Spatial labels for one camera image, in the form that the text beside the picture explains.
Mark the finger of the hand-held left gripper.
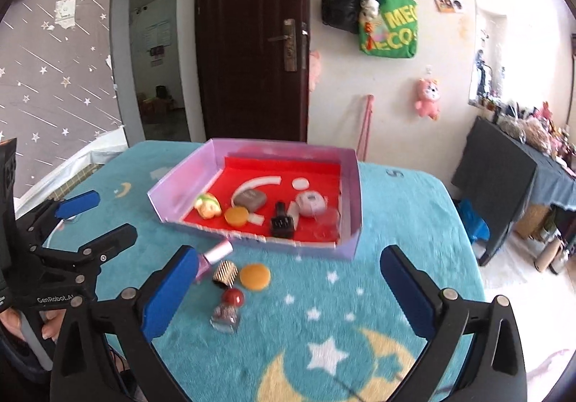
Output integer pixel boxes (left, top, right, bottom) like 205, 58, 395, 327
29, 224, 138, 295
17, 190, 101, 250

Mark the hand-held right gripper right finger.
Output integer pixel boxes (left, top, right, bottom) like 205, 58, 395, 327
379, 244, 528, 402

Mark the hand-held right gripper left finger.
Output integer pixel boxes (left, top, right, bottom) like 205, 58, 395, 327
49, 244, 199, 402

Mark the gold studded black cap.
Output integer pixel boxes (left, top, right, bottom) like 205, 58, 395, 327
212, 260, 239, 288

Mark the glitter bottle red ball cap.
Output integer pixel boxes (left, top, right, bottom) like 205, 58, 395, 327
210, 287, 246, 334

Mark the purple nail polish bottle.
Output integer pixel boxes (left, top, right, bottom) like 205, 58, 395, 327
192, 239, 234, 285

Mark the amber round soap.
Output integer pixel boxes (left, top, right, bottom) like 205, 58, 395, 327
224, 206, 250, 227
239, 263, 272, 293

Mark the green yellow duck toy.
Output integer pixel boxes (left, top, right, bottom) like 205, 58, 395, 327
193, 193, 222, 219

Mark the clear glass cup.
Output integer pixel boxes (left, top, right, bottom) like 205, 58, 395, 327
314, 207, 343, 243

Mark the pink round compact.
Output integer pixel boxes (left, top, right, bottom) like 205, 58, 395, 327
294, 190, 326, 218

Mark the black nail polish bottle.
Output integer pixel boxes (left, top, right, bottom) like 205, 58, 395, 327
269, 201, 296, 237

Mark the purple cardboard box red lining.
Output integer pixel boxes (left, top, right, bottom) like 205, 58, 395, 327
147, 138, 364, 263

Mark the person's left hand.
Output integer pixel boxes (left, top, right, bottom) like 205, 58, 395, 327
0, 307, 69, 344

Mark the teal moon star blanket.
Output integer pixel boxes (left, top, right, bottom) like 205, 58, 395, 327
42, 140, 487, 402

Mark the blue plastic stool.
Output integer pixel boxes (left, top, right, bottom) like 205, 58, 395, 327
456, 199, 491, 245

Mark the thermos flask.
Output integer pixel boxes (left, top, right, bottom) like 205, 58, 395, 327
535, 234, 570, 275

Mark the table with dark cloth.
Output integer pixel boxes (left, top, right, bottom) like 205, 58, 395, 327
451, 116, 576, 268

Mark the pink plastic stick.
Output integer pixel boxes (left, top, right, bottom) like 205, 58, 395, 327
357, 94, 374, 162

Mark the pink plush toy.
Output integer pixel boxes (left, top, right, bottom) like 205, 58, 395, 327
413, 77, 441, 121

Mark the dark brown door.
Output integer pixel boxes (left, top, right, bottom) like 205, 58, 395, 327
194, 0, 311, 143

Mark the green tote bag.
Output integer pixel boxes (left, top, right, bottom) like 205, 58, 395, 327
358, 0, 419, 59

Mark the brass door handle lock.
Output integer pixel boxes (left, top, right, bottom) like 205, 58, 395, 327
267, 18, 299, 72

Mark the wall mirror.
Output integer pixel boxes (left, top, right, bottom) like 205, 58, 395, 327
467, 0, 509, 110

